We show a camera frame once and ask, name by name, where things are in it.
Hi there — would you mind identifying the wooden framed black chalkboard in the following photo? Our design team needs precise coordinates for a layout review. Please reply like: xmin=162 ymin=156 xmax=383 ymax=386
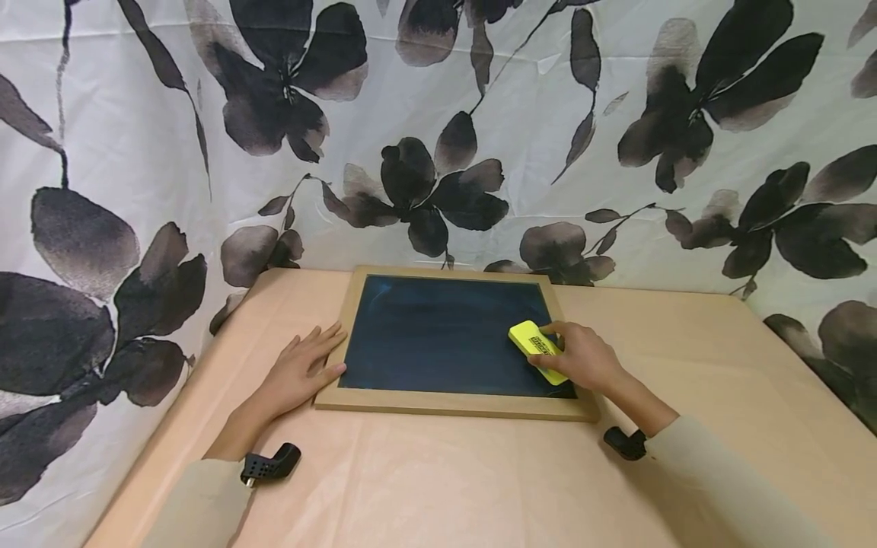
xmin=314 ymin=265 xmax=601 ymax=423

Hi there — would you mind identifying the person's right hand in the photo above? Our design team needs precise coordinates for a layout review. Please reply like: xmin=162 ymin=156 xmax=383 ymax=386
xmin=526 ymin=320 xmax=630 ymax=397

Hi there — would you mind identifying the person's left forearm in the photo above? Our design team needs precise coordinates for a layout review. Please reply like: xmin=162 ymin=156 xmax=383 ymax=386
xmin=139 ymin=396 xmax=292 ymax=548

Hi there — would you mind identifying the black wrist band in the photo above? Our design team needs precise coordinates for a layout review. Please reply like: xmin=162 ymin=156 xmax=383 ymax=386
xmin=240 ymin=442 xmax=302 ymax=489
xmin=603 ymin=426 xmax=649 ymax=463

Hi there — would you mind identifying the person's left hand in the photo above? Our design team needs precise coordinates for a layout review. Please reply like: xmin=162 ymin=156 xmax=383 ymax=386
xmin=256 ymin=321 xmax=349 ymax=420

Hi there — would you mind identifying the person's right forearm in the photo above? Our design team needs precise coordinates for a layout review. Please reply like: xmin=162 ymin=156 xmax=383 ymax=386
xmin=603 ymin=367 xmax=838 ymax=548

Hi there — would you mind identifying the yellow board eraser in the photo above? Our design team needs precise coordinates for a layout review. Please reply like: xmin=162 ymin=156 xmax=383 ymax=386
xmin=507 ymin=320 xmax=570 ymax=387

